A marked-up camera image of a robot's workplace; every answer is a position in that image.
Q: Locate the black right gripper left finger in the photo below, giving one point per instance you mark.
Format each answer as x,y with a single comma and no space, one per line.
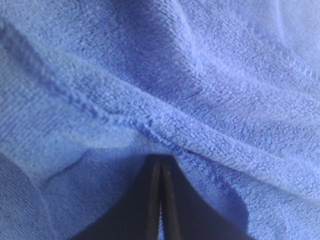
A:
136,214

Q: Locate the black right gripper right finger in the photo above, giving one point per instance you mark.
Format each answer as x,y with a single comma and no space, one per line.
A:
185,214

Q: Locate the blue microfibre towel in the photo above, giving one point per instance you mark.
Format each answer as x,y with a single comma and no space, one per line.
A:
89,88

